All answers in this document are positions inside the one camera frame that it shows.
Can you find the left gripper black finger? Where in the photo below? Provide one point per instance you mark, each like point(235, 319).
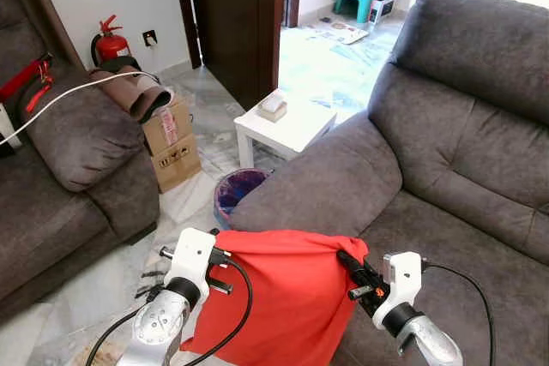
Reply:
point(219, 239)

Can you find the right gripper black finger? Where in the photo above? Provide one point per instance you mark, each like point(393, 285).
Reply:
point(352, 266)

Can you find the red pillow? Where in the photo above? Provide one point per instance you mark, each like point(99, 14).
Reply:
point(283, 306)

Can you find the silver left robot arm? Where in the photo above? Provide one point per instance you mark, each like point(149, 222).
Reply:
point(159, 327)

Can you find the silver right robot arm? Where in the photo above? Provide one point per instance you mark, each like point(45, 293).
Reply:
point(429, 344)

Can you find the grey suede armchair sofa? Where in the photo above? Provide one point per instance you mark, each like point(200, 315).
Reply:
point(463, 143)

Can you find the bin with purple liner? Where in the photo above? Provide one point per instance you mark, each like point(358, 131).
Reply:
point(236, 190)

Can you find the taped cardboard box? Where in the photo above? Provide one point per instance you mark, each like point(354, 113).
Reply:
point(176, 156)

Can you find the white side table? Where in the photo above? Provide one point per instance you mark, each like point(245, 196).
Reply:
point(296, 130)

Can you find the beige tissue box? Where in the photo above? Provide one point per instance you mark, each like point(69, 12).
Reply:
point(272, 107)

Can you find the brown rolled mat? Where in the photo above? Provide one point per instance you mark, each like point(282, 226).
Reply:
point(133, 94)

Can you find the dark brown door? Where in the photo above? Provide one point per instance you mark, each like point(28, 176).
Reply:
point(232, 23)

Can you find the red fire extinguisher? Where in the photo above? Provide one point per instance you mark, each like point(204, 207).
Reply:
point(111, 44)

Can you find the printed newspaper sheet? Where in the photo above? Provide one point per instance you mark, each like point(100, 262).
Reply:
point(339, 32)

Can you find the small white appliance box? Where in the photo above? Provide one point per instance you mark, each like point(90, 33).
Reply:
point(386, 6)

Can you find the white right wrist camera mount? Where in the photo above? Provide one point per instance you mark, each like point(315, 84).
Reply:
point(401, 284)

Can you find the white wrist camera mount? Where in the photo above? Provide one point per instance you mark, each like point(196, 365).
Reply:
point(401, 284)
point(190, 259)

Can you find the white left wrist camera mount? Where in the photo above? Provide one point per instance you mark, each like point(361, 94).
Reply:
point(190, 259)

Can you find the black wall socket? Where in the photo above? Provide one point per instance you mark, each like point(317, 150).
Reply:
point(150, 38)

